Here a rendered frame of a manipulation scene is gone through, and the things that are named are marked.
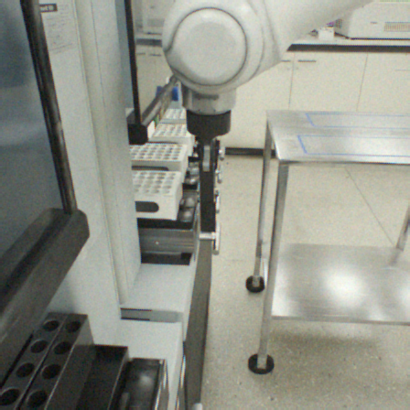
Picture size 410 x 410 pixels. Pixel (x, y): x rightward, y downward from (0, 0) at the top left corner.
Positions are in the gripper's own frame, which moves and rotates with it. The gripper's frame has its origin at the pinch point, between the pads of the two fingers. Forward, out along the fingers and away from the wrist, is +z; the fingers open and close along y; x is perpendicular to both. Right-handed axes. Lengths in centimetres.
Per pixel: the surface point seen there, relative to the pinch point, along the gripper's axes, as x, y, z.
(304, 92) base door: 56, -229, 27
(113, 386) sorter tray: -6.6, 39.4, -3.4
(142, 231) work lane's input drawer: -11.3, 6.8, 0.1
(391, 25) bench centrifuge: 109, -230, -20
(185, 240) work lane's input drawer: -3.6, 6.8, 1.4
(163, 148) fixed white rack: -11.4, -17.8, -6.3
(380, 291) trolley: 57, -40, 52
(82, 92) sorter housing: -11.4, 23.6, -28.0
